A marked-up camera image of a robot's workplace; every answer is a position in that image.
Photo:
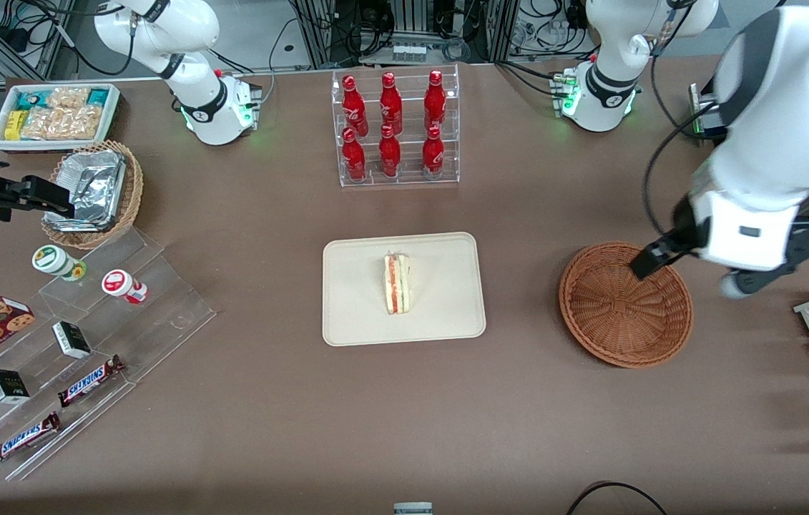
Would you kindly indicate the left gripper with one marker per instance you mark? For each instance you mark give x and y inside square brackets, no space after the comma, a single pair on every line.
[677,239]

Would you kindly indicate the triangular sandwich half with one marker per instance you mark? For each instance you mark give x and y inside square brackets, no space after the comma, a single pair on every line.
[397,285]

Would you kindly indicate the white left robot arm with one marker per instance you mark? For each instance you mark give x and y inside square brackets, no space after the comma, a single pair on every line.
[783,107]

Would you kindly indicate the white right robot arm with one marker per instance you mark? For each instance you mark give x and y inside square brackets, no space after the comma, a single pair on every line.
[211,107]

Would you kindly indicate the round brown wicker basket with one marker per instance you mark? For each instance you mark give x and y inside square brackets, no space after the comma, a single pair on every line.
[619,322]

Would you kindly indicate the light tan wicker basket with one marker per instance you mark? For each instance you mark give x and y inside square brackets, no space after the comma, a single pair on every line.
[129,207]

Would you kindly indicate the cream rectangular tray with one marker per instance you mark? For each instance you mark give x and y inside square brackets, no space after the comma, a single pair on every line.
[440,300]

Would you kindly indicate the green sunflower yogurt cup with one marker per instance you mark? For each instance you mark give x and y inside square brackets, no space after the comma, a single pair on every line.
[54,261]

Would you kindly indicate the yellow snack pack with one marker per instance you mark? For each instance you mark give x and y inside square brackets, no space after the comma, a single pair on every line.
[15,125]

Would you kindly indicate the aluminium foil container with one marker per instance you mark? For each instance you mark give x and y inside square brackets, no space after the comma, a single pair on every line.
[96,186]

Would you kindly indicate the clear bag of biscuits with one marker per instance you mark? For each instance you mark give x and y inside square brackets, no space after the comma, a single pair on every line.
[61,123]
[68,97]

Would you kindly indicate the teal snack pack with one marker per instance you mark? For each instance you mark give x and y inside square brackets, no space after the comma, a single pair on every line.
[98,96]
[32,99]

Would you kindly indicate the white snack bin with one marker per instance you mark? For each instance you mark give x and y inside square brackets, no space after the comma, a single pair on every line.
[111,118]

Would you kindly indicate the red white yogurt cup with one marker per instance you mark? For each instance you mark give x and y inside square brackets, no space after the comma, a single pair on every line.
[121,285]

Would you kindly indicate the small black carton box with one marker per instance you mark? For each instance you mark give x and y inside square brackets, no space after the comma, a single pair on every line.
[72,340]
[6,386]

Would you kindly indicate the clear acrylic stepped shelf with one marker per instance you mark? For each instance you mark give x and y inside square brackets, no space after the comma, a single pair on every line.
[161,307]

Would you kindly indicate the Snickers chocolate bar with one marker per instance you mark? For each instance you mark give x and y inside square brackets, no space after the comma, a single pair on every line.
[21,438]
[89,381]

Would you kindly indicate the red cola bottle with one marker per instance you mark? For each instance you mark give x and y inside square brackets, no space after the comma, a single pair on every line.
[354,107]
[354,157]
[391,104]
[390,154]
[433,151]
[435,100]

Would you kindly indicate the clear acrylic bottle rack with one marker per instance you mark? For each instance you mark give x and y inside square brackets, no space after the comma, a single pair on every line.
[411,179]

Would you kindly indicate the white power strip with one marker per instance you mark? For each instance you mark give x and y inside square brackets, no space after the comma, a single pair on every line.
[408,54]

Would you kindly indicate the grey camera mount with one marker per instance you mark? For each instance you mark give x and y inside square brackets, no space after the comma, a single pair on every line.
[413,508]

